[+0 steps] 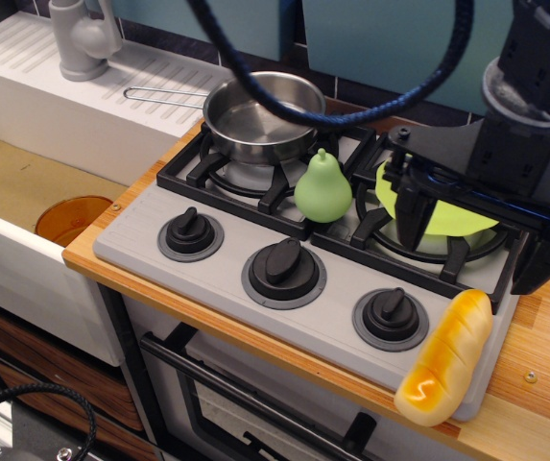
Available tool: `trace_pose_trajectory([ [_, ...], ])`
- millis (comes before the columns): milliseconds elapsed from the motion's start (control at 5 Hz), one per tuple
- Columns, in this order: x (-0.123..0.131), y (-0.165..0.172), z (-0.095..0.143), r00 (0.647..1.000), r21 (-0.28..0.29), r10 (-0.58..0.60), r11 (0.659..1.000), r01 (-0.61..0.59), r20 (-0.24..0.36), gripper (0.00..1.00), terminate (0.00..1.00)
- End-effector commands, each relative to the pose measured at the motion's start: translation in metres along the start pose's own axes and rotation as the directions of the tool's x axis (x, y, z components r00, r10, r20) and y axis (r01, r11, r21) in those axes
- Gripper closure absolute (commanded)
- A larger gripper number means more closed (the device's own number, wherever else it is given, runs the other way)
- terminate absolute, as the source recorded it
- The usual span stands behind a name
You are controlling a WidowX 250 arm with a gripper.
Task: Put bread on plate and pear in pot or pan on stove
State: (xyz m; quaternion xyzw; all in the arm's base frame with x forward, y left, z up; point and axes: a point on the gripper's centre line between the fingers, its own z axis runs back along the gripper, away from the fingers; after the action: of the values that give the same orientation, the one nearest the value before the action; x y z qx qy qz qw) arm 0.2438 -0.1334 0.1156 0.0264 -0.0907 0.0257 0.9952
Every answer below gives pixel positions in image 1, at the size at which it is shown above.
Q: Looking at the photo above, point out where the grey toy stove top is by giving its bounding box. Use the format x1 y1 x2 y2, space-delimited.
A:
93 128 526 426

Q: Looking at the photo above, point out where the middle black stove knob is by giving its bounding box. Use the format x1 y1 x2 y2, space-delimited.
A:
241 237 327 310

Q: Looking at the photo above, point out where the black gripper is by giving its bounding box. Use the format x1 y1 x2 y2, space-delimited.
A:
388 116 550 295

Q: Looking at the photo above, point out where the stainless steel pot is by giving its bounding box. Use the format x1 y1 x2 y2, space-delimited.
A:
123 71 326 165

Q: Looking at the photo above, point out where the black burner grate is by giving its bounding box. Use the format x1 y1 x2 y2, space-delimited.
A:
310 130 527 312
156 125 381 240

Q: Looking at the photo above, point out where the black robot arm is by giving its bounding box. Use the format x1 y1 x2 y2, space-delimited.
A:
385 1 550 295

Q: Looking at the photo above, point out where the right black stove knob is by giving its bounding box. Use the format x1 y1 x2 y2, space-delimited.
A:
352 287 429 352

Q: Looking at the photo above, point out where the green toy pear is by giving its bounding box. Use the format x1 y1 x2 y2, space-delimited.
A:
294 148 352 224

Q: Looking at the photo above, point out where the light green plate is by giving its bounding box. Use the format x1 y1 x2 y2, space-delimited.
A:
375 160 498 237

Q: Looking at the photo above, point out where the left black stove knob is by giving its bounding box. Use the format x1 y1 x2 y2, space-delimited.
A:
157 206 225 263

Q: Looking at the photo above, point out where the left black burner grate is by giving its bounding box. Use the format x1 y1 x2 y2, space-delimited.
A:
156 125 381 240

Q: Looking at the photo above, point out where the toy bread loaf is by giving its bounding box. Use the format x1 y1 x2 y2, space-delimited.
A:
394 289 493 426

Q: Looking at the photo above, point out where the right black burner grate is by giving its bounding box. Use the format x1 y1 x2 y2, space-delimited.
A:
310 130 527 312

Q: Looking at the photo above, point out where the oven door with handle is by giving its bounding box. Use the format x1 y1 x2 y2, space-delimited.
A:
139 324 433 460

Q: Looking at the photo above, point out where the grey toy faucet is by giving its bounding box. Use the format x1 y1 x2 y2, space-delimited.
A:
49 0 123 82

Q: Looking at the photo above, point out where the black cable lower left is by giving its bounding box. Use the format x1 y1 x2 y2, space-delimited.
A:
0 381 97 461

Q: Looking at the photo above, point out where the white toy sink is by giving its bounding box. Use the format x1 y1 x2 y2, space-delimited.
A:
0 12 228 366

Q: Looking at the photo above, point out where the wood grain drawer front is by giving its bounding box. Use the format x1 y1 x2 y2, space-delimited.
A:
0 307 158 460

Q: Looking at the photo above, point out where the black stove knob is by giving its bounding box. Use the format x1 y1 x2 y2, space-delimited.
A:
241 237 327 310
352 287 429 352
157 206 225 263

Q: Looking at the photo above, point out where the orange plastic cup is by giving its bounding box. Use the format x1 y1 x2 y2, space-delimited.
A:
35 195 112 247

